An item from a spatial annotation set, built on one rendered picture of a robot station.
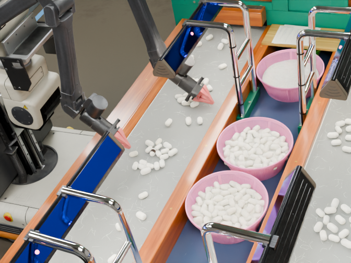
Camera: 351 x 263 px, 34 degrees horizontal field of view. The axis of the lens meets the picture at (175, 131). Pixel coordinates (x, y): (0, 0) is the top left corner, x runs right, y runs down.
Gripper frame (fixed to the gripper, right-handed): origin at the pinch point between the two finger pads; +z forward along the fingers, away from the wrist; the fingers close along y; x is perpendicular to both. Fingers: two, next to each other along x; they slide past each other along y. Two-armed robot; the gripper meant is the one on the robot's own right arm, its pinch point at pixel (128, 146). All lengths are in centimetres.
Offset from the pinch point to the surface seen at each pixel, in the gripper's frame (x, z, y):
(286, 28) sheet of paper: -18, 25, 88
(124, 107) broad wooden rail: 14.6, -9.4, 24.7
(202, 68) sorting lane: 3, 7, 59
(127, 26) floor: 142, -42, 191
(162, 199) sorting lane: -6.2, 18.9, -13.4
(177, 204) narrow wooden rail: -12.9, 22.9, -16.2
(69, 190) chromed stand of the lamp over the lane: -33, -8, -46
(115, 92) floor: 122, -18, 116
